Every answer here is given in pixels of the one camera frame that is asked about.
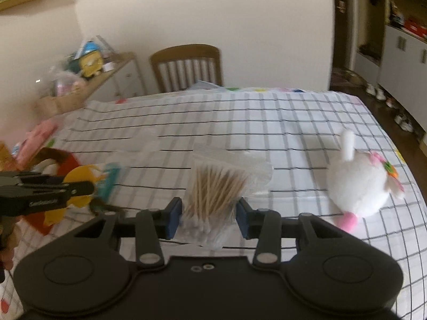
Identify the wooden chair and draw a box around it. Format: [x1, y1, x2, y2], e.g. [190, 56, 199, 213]
[149, 43, 224, 93]

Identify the bag of cotton swabs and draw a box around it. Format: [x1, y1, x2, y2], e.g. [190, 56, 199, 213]
[179, 143, 275, 251]

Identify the grey and wood wall cabinet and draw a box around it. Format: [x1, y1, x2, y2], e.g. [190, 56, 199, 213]
[353, 0, 427, 132]

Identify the white plush bunny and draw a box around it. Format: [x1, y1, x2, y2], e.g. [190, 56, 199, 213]
[325, 129, 406, 233]

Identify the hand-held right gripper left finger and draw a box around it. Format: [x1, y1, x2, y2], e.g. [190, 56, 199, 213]
[74, 197, 183, 268]

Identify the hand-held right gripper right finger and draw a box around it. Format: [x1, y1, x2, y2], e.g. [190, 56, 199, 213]
[236, 197, 344, 267]

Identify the red storage box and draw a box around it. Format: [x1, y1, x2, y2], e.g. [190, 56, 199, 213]
[403, 16, 427, 39]

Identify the yellow duck toy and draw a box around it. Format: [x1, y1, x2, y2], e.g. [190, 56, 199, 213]
[43, 164, 112, 228]

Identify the red tin box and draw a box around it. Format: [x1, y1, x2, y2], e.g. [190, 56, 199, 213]
[18, 147, 82, 238]

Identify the blue face mask packet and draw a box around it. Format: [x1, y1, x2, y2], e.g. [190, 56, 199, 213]
[95, 162, 122, 202]

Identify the pink printed cloth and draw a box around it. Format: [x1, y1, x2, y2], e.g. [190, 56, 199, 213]
[13, 119, 60, 171]

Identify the cardboard box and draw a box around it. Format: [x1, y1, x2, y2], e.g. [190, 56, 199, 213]
[34, 89, 88, 118]

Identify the white side cabinet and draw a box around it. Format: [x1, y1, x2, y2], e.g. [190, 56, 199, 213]
[84, 51, 146, 103]

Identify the yellow clock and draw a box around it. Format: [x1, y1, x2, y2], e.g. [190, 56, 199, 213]
[78, 51, 105, 79]

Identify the blue white cloth on chair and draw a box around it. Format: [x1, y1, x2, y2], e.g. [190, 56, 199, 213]
[193, 79, 228, 91]

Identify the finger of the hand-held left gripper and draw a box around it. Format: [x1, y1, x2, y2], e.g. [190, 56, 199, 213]
[20, 181, 96, 198]
[0, 172, 66, 186]

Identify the plastic bag of small items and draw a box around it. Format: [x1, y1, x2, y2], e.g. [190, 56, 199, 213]
[49, 69, 85, 96]

